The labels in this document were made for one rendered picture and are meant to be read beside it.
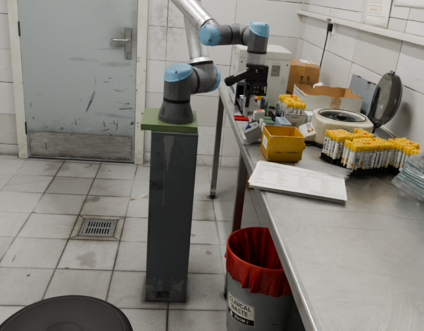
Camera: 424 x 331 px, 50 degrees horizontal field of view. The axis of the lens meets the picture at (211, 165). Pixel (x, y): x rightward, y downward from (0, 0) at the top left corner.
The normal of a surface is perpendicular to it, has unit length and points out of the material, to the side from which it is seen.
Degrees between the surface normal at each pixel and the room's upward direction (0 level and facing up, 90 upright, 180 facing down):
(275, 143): 90
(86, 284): 0
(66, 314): 3
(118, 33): 90
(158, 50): 90
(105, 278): 0
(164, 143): 90
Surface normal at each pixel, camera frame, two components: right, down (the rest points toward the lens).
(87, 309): 0.06, -0.91
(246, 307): -0.48, 0.34
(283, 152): 0.10, 0.37
